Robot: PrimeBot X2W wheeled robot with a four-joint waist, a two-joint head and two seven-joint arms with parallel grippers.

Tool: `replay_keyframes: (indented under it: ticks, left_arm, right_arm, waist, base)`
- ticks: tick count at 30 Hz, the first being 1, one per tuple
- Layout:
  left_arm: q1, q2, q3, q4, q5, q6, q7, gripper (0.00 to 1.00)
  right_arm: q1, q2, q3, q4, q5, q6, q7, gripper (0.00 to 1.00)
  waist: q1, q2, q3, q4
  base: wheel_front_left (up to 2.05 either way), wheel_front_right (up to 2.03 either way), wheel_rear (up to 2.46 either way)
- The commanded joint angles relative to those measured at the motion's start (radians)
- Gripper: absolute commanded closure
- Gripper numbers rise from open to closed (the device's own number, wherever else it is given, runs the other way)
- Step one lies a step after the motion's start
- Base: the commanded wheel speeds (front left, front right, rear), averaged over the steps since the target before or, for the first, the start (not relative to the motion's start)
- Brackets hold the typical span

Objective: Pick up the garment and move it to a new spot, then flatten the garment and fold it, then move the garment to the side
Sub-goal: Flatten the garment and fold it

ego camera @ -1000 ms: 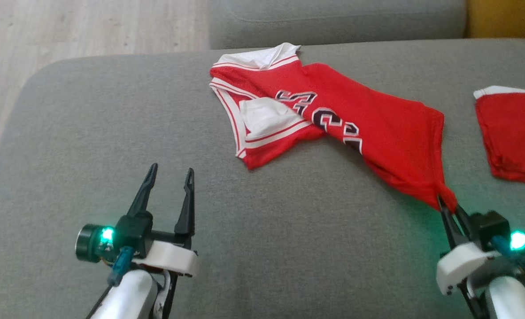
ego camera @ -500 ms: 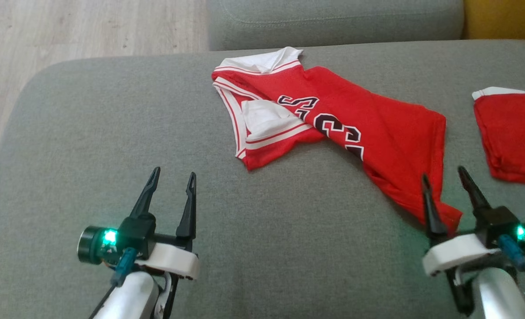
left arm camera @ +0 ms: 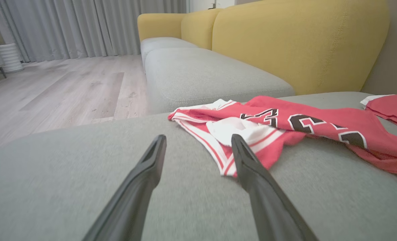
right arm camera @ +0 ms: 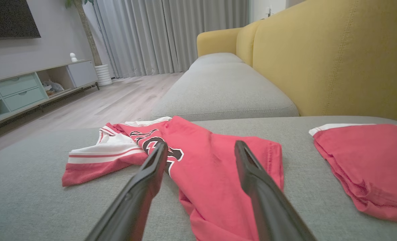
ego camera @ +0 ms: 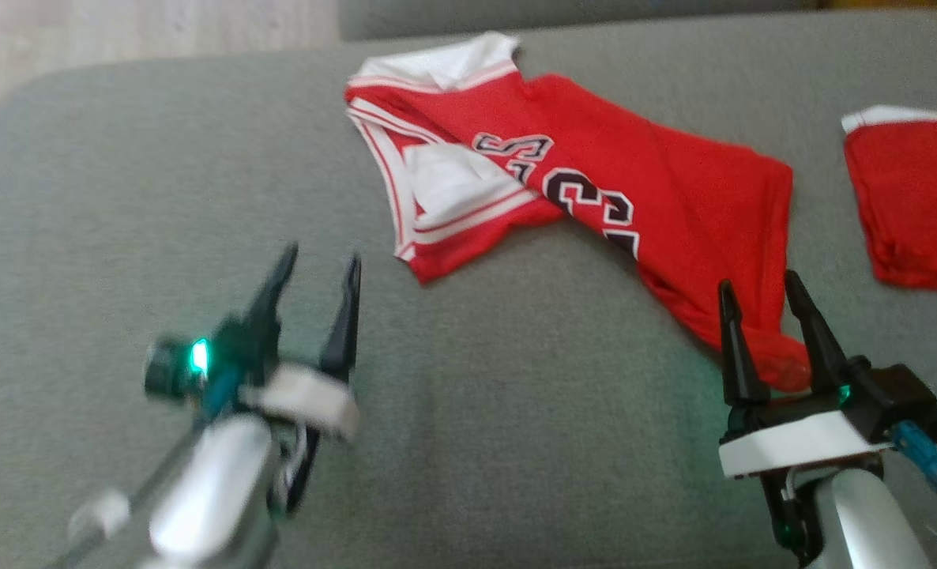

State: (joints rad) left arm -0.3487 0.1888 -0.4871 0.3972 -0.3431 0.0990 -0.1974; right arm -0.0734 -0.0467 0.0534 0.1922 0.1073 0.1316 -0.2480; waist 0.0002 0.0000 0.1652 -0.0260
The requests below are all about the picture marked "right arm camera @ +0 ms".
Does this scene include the yellow sofa armrest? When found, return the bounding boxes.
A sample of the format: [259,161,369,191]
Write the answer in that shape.
[197,27,242,57]

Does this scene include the green indoor tree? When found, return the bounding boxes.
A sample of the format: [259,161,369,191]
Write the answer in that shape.
[65,0,102,66]

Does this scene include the small grey sofa seat cushion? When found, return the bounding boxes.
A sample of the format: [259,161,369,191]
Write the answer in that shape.
[189,53,244,71]

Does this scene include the narrow yellow sofa back cushion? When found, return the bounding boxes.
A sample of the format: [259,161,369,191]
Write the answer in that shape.
[236,21,263,67]

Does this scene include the grey cabinet door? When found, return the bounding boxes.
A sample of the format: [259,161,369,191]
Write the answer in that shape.
[67,60,98,88]

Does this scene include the white ribbed plant pot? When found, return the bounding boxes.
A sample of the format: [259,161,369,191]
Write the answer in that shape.
[95,64,113,87]

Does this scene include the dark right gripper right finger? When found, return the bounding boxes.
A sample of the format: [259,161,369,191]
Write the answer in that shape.
[235,140,316,241]

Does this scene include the black wall television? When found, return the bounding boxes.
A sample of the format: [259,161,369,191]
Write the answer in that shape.
[0,0,41,41]

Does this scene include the grey pleated curtain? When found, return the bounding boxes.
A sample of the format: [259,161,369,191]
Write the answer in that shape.
[95,0,250,79]

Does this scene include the grey plush toy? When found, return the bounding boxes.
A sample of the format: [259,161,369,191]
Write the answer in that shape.
[42,80,65,96]

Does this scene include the red white basketball jersey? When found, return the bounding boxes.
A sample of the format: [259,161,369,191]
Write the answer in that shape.
[62,116,284,241]

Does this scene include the pale wooden TV cabinet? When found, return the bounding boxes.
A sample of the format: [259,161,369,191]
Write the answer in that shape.
[0,60,100,131]

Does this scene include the red shorts with white band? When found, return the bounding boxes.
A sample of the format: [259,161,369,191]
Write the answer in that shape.
[309,124,397,224]

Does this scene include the pale green cabinet drawer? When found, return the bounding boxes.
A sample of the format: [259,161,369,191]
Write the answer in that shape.
[0,74,38,97]
[3,87,46,111]

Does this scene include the large grey sofa seat cushion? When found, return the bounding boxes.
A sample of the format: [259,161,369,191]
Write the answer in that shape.
[0,115,397,241]

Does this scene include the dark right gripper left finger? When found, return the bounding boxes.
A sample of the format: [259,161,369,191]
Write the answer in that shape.
[85,142,168,241]

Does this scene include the large yellow sofa back cushion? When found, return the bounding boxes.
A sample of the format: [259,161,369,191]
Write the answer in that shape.
[253,0,397,125]

